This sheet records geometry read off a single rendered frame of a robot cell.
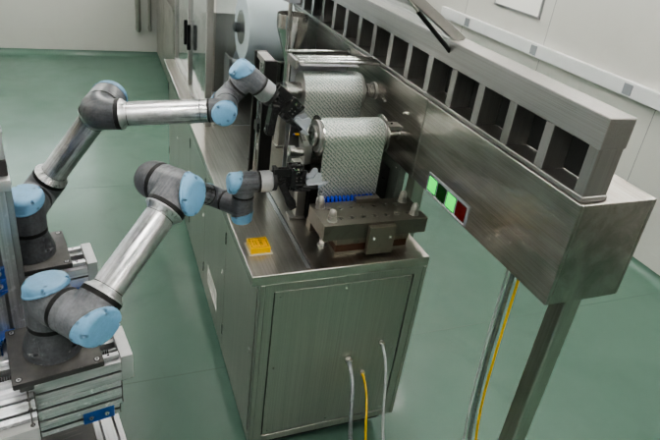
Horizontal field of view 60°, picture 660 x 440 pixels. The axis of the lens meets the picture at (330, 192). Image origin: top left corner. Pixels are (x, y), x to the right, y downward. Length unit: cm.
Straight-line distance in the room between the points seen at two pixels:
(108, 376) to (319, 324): 73
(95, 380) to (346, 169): 106
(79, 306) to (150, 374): 131
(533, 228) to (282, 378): 111
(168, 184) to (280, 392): 99
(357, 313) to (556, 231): 88
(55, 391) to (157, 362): 111
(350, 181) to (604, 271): 92
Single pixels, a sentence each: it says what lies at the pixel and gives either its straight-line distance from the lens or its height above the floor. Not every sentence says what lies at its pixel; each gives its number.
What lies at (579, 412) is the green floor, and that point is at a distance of 314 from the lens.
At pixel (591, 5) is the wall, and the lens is 479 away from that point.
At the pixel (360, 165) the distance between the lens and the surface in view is 211.
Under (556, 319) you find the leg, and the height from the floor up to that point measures 100.
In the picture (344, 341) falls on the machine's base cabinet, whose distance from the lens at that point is 221.
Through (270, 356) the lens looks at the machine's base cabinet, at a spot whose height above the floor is 54.
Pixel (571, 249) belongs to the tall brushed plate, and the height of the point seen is 131.
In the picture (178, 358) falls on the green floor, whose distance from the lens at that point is 291.
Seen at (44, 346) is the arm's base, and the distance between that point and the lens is 173.
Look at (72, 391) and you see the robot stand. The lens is 185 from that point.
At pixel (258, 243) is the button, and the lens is 200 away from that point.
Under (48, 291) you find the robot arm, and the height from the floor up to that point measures 105.
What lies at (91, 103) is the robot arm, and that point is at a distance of 190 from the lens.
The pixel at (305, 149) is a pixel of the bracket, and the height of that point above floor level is 119.
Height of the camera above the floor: 201
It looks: 27 degrees down
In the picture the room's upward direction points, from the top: 8 degrees clockwise
